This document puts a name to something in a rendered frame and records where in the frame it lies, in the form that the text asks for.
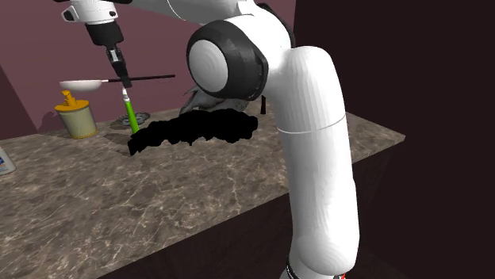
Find white pan with black handle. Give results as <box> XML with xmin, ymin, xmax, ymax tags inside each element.
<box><xmin>59</xmin><ymin>74</ymin><xmax>176</xmax><ymax>93</ymax></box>

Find grey round coaster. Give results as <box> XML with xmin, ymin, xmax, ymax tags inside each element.
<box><xmin>117</xmin><ymin>111</ymin><xmax>152</xmax><ymax>128</ymax></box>

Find white bottle with blue label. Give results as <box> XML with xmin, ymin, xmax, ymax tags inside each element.
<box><xmin>0</xmin><ymin>146</ymin><xmax>17</xmax><ymax>177</ymax></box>

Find beige container with yellow lid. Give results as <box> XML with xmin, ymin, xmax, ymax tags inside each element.
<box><xmin>54</xmin><ymin>90</ymin><xmax>99</xmax><ymax>140</ymax></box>

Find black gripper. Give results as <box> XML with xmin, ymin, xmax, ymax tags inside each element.
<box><xmin>84</xmin><ymin>20</ymin><xmax>132</xmax><ymax>89</ymax></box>

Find green pen with white tip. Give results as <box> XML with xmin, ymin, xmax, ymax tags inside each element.
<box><xmin>121</xmin><ymin>86</ymin><xmax>141</xmax><ymax>135</ymax></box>

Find grey crumpled figure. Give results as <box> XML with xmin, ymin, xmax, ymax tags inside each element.
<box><xmin>178</xmin><ymin>85</ymin><xmax>251</xmax><ymax>116</ymax></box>

